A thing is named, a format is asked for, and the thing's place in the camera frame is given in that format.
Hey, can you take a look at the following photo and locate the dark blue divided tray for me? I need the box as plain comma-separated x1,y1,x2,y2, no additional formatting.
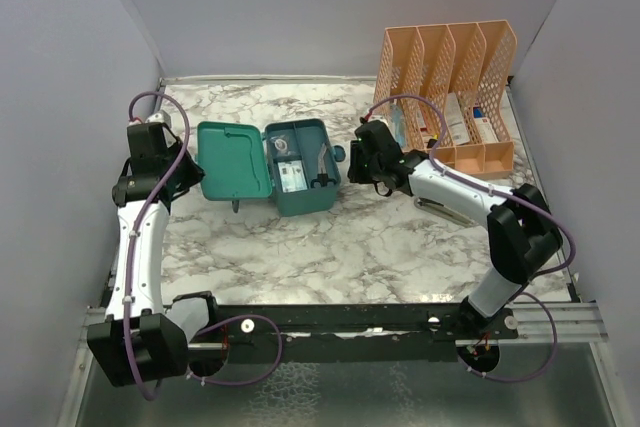
264,118,341,194

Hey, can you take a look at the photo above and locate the teal medicine kit box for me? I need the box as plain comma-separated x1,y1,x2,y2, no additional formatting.
196,121,346,217

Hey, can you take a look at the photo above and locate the blue mask packet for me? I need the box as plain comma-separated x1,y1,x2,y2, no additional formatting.
277,160,307,193

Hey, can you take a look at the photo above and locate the clear tape roll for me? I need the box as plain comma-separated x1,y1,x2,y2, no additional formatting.
272,137,289,155

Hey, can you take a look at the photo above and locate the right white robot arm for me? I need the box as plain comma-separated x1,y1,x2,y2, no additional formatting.
348,120,563,338

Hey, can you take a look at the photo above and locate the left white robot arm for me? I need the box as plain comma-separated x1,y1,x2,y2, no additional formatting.
87,121,221,387

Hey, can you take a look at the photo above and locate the white red medicine box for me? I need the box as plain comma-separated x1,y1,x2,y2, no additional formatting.
472,106,499,143

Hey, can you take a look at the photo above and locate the blue item in rack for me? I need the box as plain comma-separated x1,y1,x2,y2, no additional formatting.
389,103,407,149

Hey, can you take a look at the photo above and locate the peach file organizer rack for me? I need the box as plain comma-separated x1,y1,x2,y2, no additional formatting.
371,20,517,180

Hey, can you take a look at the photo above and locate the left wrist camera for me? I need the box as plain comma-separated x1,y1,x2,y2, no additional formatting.
128,110,172,129

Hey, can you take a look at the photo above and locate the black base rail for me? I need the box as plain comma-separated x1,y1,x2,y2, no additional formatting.
188,303,518,364

